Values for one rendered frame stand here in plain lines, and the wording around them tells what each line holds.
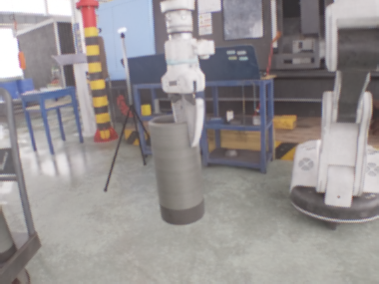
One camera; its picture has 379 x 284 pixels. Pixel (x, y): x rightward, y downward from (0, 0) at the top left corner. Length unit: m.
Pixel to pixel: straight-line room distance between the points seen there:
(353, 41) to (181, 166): 0.72
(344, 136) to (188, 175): 1.00
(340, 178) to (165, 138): 1.09
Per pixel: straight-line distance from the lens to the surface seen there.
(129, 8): 4.15
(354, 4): 1.03
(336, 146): 1.48
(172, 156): 0.63
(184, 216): 0.70
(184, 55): 0.57
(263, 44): 3.13
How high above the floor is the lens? 0.97
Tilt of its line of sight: 15 degrees down
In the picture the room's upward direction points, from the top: 5 degrees counter-clockwise
